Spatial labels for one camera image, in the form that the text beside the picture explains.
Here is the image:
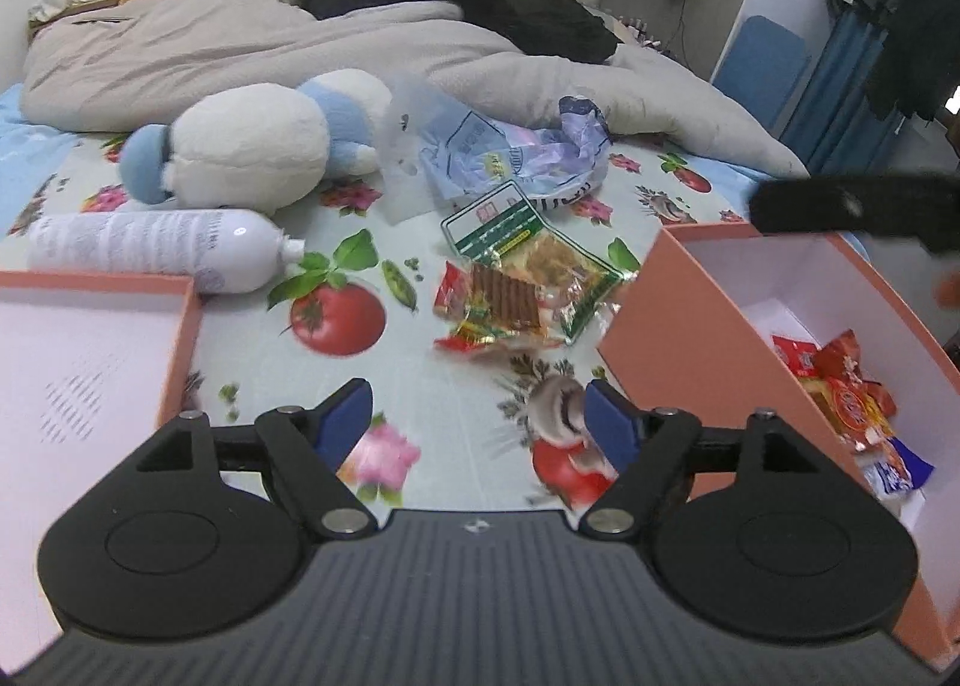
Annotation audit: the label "blue curtain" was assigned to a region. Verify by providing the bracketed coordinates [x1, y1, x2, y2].
[780, 7, 910, 179]

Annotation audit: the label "blue chair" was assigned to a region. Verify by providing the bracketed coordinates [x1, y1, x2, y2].
[712, 15, 813, 130]

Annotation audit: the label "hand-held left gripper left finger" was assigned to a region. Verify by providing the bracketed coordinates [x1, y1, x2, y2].
[135, 378, 380, 541]

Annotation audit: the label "green label snack packet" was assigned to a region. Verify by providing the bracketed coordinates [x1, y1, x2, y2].
[440, 180, 628, 347]

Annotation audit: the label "white blue snack packet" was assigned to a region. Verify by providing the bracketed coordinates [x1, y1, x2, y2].
[859, 435, 936, 501]

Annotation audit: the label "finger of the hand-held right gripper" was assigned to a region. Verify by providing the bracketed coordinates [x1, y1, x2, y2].
[748, 170, 960, 254]

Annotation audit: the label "floral printed bedsheet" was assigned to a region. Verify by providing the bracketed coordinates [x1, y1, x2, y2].
[0, 82, 875, 516]

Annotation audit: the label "orange cardboard box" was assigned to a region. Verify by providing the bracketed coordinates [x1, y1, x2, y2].
[598, 221, 960, 673]
[0, 270, 205, 649]

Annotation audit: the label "red yellow snack packet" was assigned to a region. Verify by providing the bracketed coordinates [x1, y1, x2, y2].
[433, 260, 572, 359]

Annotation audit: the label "light blue cloth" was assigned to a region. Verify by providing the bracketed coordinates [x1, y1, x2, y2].
[0, 82, 85, 237]

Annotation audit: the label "blue printed plastic bag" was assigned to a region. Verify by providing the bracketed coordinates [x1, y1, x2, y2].
[416, 105, 601, 209]

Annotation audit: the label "orange yellow snack packet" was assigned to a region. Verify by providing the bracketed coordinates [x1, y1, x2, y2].
[814, 328, 899, 451]

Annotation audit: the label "grey blanket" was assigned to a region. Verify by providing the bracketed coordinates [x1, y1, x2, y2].
[21, 0, 812, 179]

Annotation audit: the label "black power cable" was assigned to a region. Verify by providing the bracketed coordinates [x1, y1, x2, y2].
[658, 0, 689, 61]

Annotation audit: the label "hanging dark clothes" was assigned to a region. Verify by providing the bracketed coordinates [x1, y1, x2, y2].
[846, 0, 960, 127]

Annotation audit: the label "white blue plush toy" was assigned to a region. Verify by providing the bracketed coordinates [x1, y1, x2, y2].
[120, 67, 395, 212]

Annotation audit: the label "crumpled clear plastic bag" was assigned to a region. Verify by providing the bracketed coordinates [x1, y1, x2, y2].
[555, 95, 614, 196]

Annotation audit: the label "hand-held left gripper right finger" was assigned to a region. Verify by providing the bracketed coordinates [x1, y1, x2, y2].
[581, 378, 818, 538]

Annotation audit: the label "white spray bottle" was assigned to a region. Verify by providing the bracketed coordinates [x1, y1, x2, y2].
[26, 206, 307, 296]

